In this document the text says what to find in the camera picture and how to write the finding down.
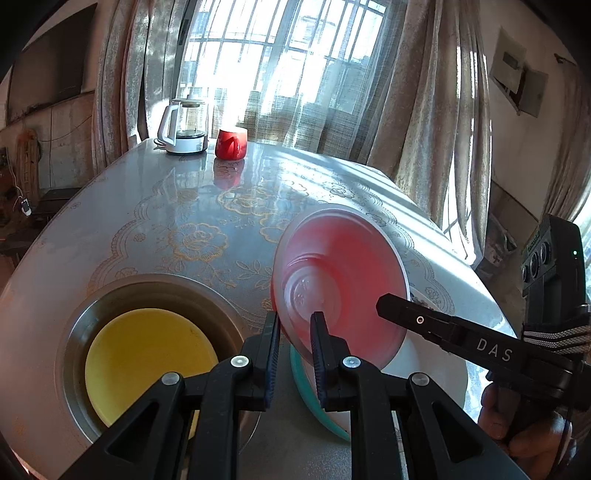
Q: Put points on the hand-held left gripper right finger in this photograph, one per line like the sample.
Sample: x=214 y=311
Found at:
x=318 y=360

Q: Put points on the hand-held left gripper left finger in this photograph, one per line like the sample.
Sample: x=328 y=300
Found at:
x=272 y=355

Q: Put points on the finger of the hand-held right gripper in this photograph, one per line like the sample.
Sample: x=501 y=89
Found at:
x=443 y=330

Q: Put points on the teal plate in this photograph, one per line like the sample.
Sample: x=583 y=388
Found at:
x=304 y=397

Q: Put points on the red plastic bowl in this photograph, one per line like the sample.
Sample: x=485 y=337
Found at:
x=351 y=267

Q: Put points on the yellow plate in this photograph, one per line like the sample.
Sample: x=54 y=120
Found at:
x=147 y=350

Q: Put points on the stainless steel bowl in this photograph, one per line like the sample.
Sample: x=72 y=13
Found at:
x=138 y=290

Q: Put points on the person's right hand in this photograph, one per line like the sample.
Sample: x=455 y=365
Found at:
x=540 y=436

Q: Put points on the grey bag with cross mark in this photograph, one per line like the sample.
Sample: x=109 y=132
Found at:
x=501 y=249

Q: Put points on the floral lace tablecloth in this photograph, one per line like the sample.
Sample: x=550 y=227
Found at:
x=138 y=207

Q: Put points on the beige patterned curtain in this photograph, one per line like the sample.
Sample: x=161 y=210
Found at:
x=134 y=78
x=429 y=115

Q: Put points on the red mug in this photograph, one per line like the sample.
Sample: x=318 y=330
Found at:
x=231 y=145

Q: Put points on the glass electric kettle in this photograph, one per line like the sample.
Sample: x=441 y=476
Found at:
x=184 y=134

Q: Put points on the sheer window curtain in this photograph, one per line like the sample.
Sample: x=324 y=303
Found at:
x=286 y=69

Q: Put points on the charging phone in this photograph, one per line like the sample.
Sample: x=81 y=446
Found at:
x=25 y=207

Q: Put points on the wooden chair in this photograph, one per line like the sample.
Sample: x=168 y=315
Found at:
x=28 y=161

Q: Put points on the wall electrical box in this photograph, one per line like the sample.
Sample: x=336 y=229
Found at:
x=519 y=74

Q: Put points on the wall television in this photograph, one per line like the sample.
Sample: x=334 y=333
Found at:
x=51 y=74

